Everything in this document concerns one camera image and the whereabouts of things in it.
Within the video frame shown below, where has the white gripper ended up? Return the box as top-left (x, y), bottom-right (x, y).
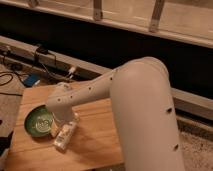
top-left (50, 108), bottom-right (75, 137)

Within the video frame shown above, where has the small clear bottle white cap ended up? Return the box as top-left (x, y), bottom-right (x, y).
top-left (54, 113), bottom-right (79, 151)

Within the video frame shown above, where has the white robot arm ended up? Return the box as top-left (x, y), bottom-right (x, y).
top-left (46, 57), bottom-right (185, 171)

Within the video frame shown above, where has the green ceramic bowl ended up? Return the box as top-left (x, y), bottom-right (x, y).
top-left (24, 105), bottom-right (53, 137)

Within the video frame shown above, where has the wooden board table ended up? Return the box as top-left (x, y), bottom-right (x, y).
top-left (5, 85), bottom-right (123, 171)

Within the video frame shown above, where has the white plug connector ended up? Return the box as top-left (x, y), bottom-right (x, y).
top-left (68, 66), bottom-right (77, 79)

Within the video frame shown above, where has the black power adapter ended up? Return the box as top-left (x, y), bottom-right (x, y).
top-left (35, 46), bottom-right (49, 55)

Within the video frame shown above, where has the black cable on floor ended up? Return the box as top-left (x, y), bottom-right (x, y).
top-left (0, 71), bottom-right (26, 98)

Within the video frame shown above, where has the metal window frame post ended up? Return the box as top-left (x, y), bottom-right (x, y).
top-left (93, 0), bottom-right (102, 21)
top-left (149, 0), bottom-right (165, 33)

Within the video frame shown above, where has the metal window frame post right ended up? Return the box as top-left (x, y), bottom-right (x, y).
top-left (149, 0), bottom-right (165, 33)

